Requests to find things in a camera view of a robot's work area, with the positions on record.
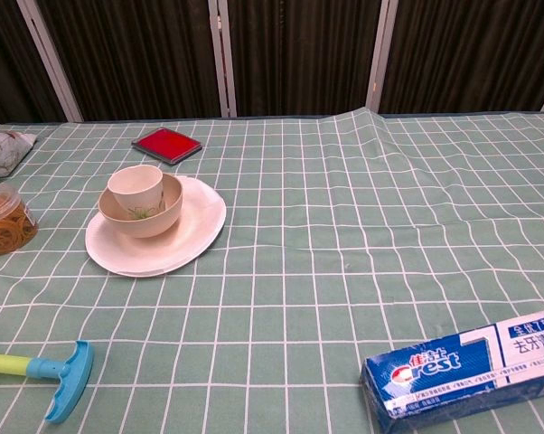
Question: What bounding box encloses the white paper cup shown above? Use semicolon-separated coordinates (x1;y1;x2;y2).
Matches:
107;165;164;212

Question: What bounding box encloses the green checked tablecloth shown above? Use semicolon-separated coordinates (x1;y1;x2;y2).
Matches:
0;107;544;434

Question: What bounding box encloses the white paper plate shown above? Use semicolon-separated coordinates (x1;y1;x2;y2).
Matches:
84;175;228;277

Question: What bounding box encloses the beige bowl with plant print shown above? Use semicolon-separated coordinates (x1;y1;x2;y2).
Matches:
98;173;183;240

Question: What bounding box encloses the red ink stamp pad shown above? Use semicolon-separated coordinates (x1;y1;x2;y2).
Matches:
131;127;202;164

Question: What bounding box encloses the blue Crest toothpaste box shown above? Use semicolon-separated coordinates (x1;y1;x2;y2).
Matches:
360;305;544;422

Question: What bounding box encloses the blue yellow toy water pump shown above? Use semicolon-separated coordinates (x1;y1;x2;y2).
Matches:
0;339;95;424

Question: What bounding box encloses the clear jar of rubber bands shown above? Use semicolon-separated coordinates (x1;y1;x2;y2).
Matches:
0;182;40;258

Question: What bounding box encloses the grey snack packet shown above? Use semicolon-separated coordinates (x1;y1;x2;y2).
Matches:
0;127;38;178

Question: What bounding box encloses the dark folding screen with white frame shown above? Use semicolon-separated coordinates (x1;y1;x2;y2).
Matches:
0;0;544;123

